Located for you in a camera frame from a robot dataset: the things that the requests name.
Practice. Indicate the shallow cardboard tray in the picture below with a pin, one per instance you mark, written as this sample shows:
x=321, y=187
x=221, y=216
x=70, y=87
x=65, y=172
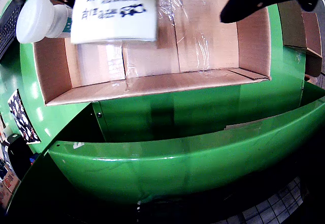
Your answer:
x=203, y=43

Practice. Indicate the cow print carton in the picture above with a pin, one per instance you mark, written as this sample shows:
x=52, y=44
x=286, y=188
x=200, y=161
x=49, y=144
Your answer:
x=114, y=28

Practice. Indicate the red print cardboard boxes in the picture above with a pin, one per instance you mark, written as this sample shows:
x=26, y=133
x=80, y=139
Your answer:
x=7, y=183

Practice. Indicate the clear bottle with teal label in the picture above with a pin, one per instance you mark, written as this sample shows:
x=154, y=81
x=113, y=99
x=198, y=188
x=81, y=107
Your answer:
x=33, y=23

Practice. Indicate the dark patterned printed card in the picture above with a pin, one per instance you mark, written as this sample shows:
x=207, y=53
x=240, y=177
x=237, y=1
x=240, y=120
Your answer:
x=23, y=120

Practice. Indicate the green metal shelf unit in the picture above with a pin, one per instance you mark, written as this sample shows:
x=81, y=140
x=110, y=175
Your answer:
x=177, y=170

